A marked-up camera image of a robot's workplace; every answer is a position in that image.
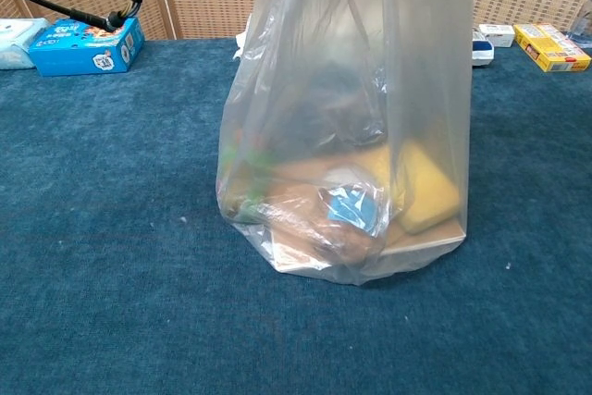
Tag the clear plastic water bottle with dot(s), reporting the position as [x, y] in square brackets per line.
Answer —
[583, 32]

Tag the clear plastic shopping bag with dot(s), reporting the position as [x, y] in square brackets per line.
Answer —
[416, 66]

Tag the yellow sponge block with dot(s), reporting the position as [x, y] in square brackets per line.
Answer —
[430, 196]

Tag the blue felt table cover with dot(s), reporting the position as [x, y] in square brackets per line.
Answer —
[139, 275]

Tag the blue cookie box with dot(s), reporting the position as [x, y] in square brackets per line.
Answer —
[74, 55]

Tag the brown jar with blue label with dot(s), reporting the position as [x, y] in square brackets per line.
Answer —
[351, 210]

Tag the pale blue wet wipes pack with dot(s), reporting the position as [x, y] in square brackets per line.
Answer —
[16, 43]

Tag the brown bread packet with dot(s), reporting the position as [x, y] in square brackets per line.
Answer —
[291, 210]

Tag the small white box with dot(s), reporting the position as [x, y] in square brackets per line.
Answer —
[497, 34]

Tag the yellow cardboard box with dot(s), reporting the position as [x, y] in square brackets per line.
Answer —
[550, 50]

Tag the green snack packet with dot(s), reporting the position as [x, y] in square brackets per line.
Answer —
[250, 159]

